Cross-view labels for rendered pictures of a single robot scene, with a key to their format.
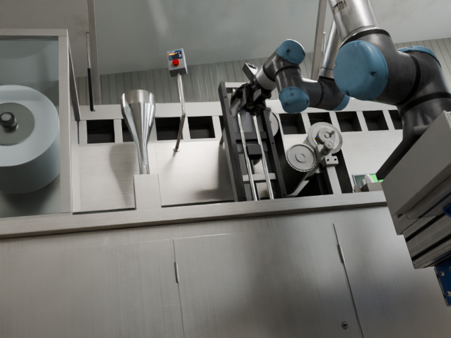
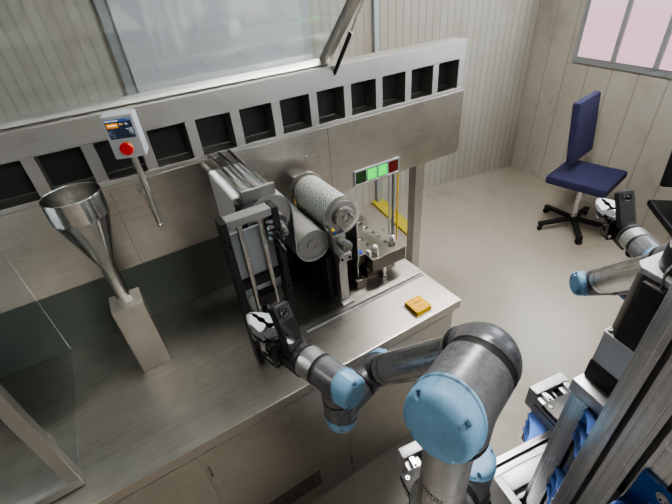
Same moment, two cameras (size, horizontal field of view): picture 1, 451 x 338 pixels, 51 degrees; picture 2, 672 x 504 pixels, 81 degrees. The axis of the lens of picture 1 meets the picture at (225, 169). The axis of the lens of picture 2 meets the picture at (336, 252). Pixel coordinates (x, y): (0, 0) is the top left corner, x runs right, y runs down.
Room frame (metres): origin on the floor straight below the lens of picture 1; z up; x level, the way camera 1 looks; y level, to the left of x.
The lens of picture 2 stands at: (0.57, -0.12, 1.94)
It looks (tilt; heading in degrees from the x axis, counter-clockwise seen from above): 36 degrees down; 347
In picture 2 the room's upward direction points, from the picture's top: 5 degrees counter-clockwise
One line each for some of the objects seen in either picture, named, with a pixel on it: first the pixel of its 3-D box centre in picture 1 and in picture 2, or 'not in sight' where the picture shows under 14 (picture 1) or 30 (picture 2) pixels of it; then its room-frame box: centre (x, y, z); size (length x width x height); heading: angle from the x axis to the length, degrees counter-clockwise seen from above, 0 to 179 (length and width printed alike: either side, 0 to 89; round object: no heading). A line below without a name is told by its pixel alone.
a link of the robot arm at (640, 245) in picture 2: not in sight; (650, 256); (1.19, -1.17, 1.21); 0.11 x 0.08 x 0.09; 160
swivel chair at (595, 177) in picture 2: not in sight; (585, 170); (2.81, -2.72, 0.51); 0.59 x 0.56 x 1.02; 6
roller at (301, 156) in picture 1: (291, 170); (297, 229); (1.80, -0.27, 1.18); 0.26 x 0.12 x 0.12; 15
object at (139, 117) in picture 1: (144, 175); (123, 296); (1.62, 0.31, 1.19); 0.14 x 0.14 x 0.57
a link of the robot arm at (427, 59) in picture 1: (414, 81); (465, 467); (0.93, -0.46, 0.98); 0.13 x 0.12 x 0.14; 122
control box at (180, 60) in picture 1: (176, 61); (124, 135); (1.59, 0.12, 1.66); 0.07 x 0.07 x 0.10; 88
